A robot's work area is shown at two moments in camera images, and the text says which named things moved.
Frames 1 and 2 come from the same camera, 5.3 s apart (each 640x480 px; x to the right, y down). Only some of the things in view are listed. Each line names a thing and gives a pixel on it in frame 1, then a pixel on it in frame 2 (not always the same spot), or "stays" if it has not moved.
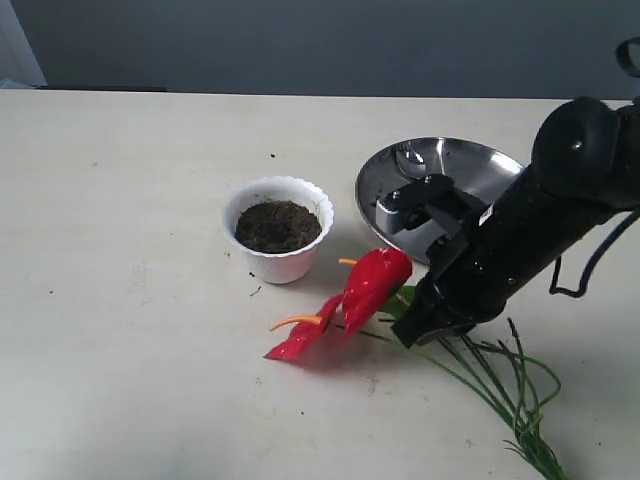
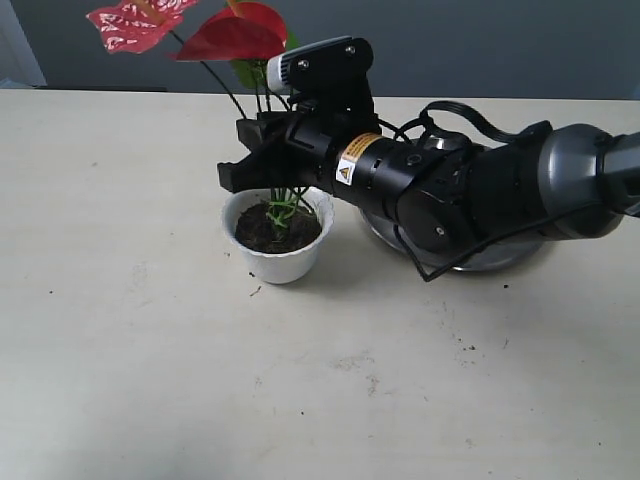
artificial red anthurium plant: (508, 383) to (284, 203)
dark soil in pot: (277, 226) stays
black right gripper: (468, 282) to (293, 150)
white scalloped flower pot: (289, 267) stays
